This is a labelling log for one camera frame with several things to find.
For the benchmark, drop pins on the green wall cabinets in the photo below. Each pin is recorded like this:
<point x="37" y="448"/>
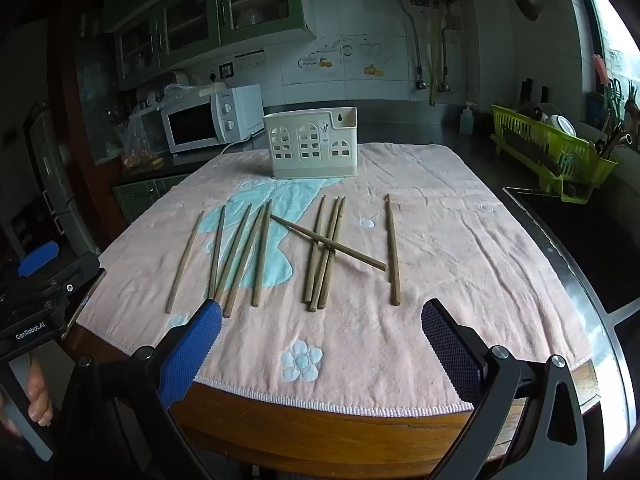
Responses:
<point x="190" y="20"/>

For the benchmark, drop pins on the white wall notice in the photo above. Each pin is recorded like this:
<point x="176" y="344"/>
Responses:
<point x="249" y="60"/>

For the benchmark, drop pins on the pink brush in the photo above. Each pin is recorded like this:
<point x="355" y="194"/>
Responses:
<point x="600" y="71"/>

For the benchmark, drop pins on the cream plastic chopstick holder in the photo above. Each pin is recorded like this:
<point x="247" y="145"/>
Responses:
<point x="310" y="170"/>

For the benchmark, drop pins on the black glass cooktop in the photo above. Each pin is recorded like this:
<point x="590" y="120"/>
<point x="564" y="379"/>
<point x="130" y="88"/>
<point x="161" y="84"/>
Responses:
<point x="575" y="240"/>

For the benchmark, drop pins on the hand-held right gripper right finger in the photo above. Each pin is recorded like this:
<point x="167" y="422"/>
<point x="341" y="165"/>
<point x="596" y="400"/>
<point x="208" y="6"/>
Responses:
<point x="452" y="355"/>

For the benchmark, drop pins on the yellow gas pipe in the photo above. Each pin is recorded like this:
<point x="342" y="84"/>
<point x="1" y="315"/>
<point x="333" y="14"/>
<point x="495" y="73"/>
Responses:
<point x="434" y="60"/>

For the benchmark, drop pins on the clear plastic bag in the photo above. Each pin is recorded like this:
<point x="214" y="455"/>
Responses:
<point x="137" y="140"/>

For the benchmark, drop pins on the person's left hand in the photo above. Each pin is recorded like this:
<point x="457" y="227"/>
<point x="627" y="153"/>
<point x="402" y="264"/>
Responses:
<point x="41" y="395"/>

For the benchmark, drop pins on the wooden chopstick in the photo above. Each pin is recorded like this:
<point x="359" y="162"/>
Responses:
<point x="360" y="257"/>
<point x="185" y="262"/>
<point x="262" y="253"/>
<point x="316" y="290"/>
<point x="245" y="260"/>
<point x="235" y="246"/>
<point x="217" y="252"/>
<point x="338" y="220"/>
<point x="392" y="250"/>
<point x="319" y="225"/>

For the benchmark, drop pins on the pink flower-print towel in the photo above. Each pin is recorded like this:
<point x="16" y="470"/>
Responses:
<point x="450" y="240"/>

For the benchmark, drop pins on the black wall socket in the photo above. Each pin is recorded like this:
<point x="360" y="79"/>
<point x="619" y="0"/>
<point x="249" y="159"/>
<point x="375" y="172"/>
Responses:
<point x="227" y="70"/>

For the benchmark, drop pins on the window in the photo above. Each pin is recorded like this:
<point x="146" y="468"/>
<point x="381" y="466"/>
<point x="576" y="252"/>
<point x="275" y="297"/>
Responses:
<point x="615" y="45"/>

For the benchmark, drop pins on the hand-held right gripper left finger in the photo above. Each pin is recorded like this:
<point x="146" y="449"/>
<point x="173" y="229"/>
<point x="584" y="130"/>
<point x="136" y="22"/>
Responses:
<point x="192" y="355"/>

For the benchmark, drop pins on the brown wooden door frame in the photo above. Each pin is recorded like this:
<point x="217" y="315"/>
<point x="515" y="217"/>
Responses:
<point x="100" y="185"/>

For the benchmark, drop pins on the fruit wall sticker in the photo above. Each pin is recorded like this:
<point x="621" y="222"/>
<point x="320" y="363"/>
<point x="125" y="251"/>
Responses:
<point x="325" y="62"/>

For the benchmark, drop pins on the green plastic dish rack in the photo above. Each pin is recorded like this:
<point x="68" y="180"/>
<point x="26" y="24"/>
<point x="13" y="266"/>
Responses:
<point x="550" y="160"/>

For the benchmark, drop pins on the clear soap dispenser bottle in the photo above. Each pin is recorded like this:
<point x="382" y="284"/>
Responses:
<point x="466" y="121"/>

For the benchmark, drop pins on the grey metal door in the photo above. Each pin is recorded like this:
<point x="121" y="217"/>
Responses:
<point x="55" y="175"/>

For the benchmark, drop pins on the white microwave oven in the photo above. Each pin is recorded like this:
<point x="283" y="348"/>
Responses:
<point x="190" y="122"/>

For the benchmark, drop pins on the white plate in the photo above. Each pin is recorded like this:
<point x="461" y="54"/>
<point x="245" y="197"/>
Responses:
<point x="559" y="124"/>

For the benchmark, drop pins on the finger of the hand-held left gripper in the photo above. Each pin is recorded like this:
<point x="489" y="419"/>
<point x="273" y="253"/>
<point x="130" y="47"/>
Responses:
<point x="37" y="258"/>
<point x="75" y="275"/>

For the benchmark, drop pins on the green base cabinet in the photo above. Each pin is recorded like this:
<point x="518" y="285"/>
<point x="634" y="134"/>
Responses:
<point x="145" y="192"/>

